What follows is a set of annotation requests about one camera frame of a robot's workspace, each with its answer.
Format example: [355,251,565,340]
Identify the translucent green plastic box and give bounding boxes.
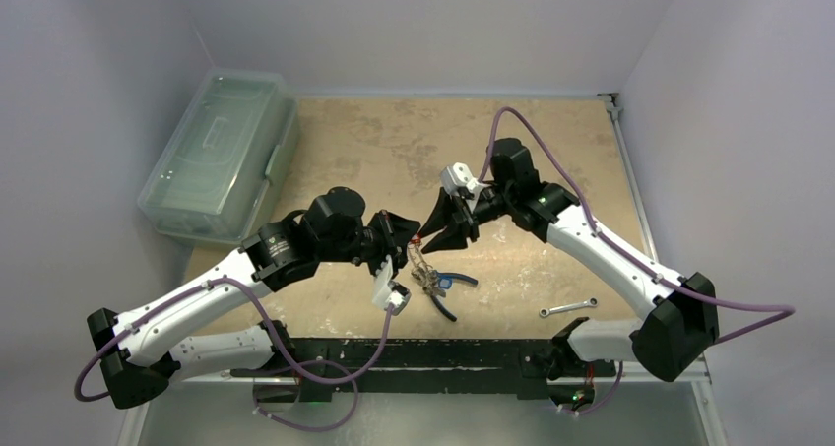
[138,68,300,245]

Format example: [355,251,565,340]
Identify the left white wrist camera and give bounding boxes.
[371,256,411,316]

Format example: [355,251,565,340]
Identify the small silver wrench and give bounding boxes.
[539,297,599,318]

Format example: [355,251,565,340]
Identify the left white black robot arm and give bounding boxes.
[87,187,420,410]

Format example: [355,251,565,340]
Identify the blue handled pliers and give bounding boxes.
[426,270,480,323]

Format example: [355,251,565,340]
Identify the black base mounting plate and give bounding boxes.
[230,338,616,402]

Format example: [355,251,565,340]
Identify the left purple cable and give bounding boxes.
[73,276,397,432]

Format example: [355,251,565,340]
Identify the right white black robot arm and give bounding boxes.
[418,138,719,382]

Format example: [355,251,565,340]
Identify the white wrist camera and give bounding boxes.
[371,256,411,316]
[440,162,488,201]

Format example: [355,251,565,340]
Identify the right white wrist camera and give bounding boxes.
[440,162,488,201]

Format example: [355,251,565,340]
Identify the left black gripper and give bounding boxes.
[318,209,421,283]

